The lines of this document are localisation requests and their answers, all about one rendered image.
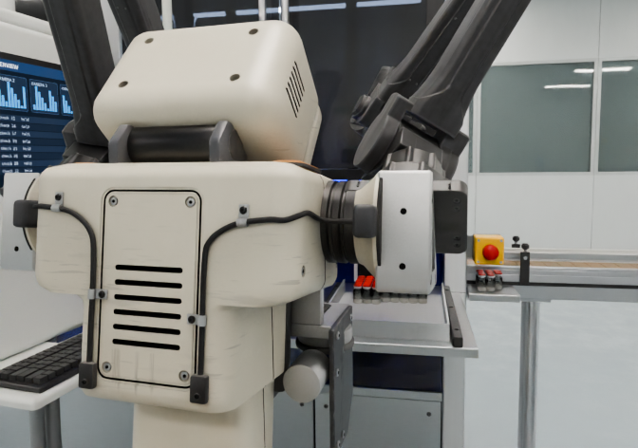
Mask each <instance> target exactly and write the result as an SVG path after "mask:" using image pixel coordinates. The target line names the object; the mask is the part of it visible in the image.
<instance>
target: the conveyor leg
mask: <svg viewBox="0 0 638 448"><path fill-rule="evenodd" d="M520 301H521V318H520V355H519V391H518V427H517V448H535V434H536V403H537V370H538V339H539V307H540V302H547V303H551V300H547V299H520Z"/></svg>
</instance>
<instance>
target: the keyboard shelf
mask: <svg viewBox="0 0 638 448"><path fill-rule="evenodd" d="M57 344H58V343H51V342H42V343H40V344H39V345H35V346H33V347H30V348H28V349H26V350H23V351H21V352H19V353H16V354H14V355H12V356H9V357H7V358H6V359H3V360H1V361H0V369H2V368H4V367H7V366H9V365H12V364H15V363H17V362H19V361H21V360H24V359H25V358H28V357H29V356H32V355H35V354H36V353H38V352H41V351H43V350H45V349H47V348H50V347H52V346H54V345H57ZM78 386H79V373H78V374H76V375H75V376H73V377H71V378H69V379H67V380H65V381H64V382H62V383H59V384H57V385H55V386H53V387H52V388H50V389H49V390H47V391H45V392H43V393H41V394H40V393H33V392H28V391H21V390H15V389H8V388H3V387H0V405H2V406H7V407H13V408H19V409H25V410H30V411H33V410H37V409H40V408H42V407H43V406H45V405H47V404H49V403H50V402H52V401H55V400H56V399H58V398H60V397H62V396H63V395H64V394H66V393H68V392H69V391H71V390H73V389H74V388H76V387H78Z"/></svg>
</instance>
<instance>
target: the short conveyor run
mask: <svg viewBox="0 0 638 448"><path fill-rule="evenodd" d="M519 239H520V237H518V236H517V235H514V236H513V240H514V241H515V244H512V248H504V264H503V265H477V264H475V262H474V260H473V259H472V257H467V276H466V284H476V274H477V270H484V271H485V270H491V271H494V270H499V271H501V272H502V276H501V277H502V285H508V286H513V287H514V288H515V289H516V291H517V292H518V294H519V295H520V299H547V300H574V301H600V302H627V303H638V250H589V249H537V248H530V245H529V244H528V243H522V244H521V248H520V244H517V242H518V241H519Z"/></svg>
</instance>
